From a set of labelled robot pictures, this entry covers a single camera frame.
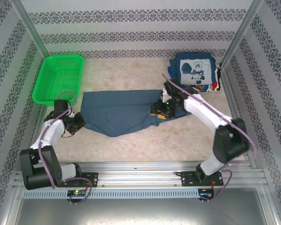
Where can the plain blue t-shirt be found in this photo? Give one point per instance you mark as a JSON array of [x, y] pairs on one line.
[[117, 112]]

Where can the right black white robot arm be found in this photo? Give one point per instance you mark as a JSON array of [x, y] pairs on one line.
[[201, 110]]

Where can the folded royal blue t-shirt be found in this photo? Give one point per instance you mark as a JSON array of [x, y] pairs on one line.
[[171, 72]]

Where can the folded navy cartoon print t-shirt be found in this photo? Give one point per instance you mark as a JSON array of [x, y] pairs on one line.
[[194, 70]]

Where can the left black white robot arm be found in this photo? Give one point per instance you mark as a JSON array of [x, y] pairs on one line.
[[49, 133]]

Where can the green plastic basket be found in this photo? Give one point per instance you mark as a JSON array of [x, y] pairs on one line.
[[58, 79]]

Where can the small circuit board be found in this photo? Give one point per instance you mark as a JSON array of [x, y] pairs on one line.
[[76, 193], [206, 195]]

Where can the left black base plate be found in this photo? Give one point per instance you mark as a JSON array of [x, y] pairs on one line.
[[91, 179]]

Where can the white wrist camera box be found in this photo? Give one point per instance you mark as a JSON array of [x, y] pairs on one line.
[[165, 95], [71, 114]]

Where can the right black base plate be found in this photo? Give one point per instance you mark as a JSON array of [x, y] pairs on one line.
[[188, 179]]

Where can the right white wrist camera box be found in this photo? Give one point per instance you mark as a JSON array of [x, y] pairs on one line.
[[165, 95]]

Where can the left small circuit board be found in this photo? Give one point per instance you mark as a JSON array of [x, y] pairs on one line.
[[76, 193]]

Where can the aluminium corner post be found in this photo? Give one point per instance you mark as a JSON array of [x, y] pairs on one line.
[[242, 30], [29, 25]]

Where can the grey metal front panel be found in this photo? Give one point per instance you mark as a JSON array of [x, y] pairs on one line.
[[140, 211]]

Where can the folded colourful print t-shirt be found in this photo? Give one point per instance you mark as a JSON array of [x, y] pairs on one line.
[[208, 87]]

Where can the aluminium front rail frame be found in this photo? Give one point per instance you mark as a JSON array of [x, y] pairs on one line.
[[140, 171]]

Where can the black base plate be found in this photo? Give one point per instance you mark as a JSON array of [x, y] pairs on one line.
[[91, 179], [188, 179]]

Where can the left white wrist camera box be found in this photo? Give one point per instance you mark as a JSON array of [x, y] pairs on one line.
[[71, 114]]

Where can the right small circuit board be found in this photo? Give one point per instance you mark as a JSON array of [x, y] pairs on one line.
[[206, 195]]

